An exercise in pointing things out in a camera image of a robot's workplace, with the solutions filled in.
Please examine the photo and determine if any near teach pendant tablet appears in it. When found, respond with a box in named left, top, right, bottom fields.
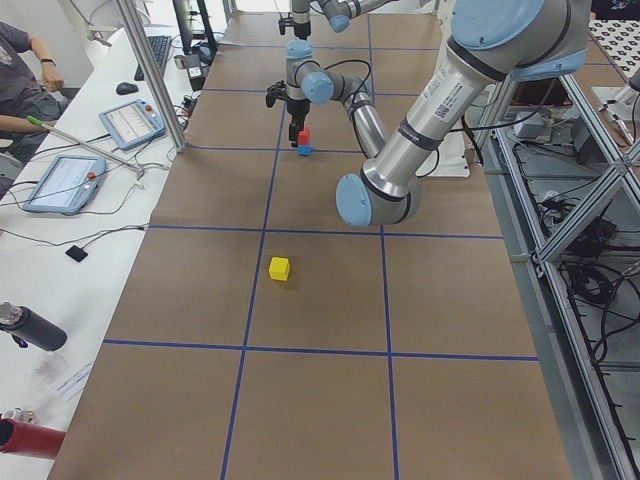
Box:
left=22, top=154, right=107, bottom=214

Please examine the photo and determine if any seated person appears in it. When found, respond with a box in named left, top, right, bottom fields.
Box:
left=1, top=23, right=65, bottom=164

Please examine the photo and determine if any red block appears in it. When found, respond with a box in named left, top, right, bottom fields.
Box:
left=298, top=126, right=311, bottom=147

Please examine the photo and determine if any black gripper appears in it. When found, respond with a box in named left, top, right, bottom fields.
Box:
left=287, top=99, right=310, bottom=148
left=292, top=21, right=311, bottom=40

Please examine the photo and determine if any small black square pad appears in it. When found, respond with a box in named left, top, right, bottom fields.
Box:
left=65, top=245, right=88, bottom=263

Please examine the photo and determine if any far teach pendant tablet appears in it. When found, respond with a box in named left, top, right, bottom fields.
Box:
left=98, top=99, right=165, bottom=151

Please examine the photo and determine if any blue block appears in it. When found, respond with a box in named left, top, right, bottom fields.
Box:
left=297, top=145, right=312, bottom=156

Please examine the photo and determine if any red cylinder bottle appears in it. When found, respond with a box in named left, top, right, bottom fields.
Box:
left=1, top=418, right=66, bottom=460

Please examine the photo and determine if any teach pendant tablet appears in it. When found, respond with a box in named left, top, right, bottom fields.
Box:
left=98, top=99, right=165, bottom=151
left=22, top=154, right=107, bottom=214

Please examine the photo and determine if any black water bottle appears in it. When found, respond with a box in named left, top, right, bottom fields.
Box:
left=1, top=302, right=67, bottom=352

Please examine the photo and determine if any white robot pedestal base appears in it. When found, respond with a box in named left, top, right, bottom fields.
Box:
left=416, top=1, right=469, bottom=178

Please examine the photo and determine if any aluminium frame post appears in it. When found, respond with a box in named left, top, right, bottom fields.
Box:
left=115, top=0, right=186, bottom=153

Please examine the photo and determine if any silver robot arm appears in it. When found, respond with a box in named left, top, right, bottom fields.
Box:
left=278, top=0, right=389, bottom=40
left=270, top=1, right=591, bottom=227

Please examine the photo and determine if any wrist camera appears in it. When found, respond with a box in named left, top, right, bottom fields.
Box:
left=278, top=16, right=293, bottom=36
left=265, top=80, right=289, bottom=108

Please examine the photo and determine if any black keyboard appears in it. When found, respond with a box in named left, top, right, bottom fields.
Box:
left=147, top=35, right=172, bottom=79

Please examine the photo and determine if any yellow block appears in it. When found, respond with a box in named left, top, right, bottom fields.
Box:
left=268, top=256, right=291, bottom=282

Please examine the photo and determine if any black computer mouse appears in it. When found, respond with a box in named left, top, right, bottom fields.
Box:
left=116, top=82, right=139, bottom=96

